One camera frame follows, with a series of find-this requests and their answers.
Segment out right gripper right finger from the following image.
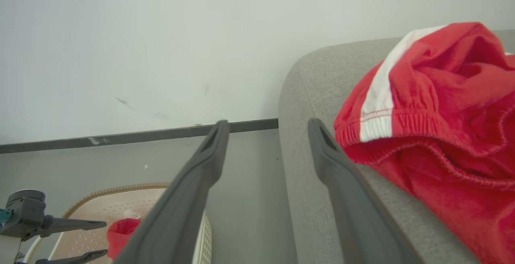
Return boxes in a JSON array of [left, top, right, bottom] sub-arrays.
[[307, 118, 425, 264]]

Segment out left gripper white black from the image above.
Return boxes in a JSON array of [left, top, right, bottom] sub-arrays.
[[0, 189, 109, 264]]

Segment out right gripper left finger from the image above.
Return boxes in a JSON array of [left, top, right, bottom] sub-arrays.
[[113, 120, 230, 264]]

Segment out red shorts with white stripe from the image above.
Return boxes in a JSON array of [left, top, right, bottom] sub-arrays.
[[333, 21, 515, 264]]

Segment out beige perforated laundry basket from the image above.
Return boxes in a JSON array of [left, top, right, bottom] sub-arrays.
[[23, 182, 213, 264]]

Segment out red and white striped garment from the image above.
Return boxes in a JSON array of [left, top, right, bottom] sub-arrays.
[[106, 218, 142, 261]]

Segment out dark grey baseboard strip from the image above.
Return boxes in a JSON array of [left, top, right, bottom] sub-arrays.
[[0, 118, 279, 155]]

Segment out grey fabric sofa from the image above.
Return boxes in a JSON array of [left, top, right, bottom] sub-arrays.
[[277, 29, 515, 264]]

